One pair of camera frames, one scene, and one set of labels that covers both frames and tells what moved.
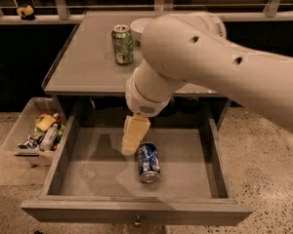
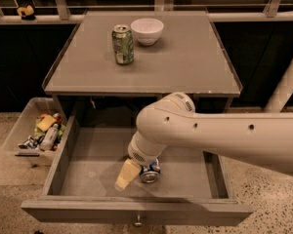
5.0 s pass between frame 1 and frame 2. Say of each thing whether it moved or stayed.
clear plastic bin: stayed
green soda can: stayed
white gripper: moved
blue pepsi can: stayed
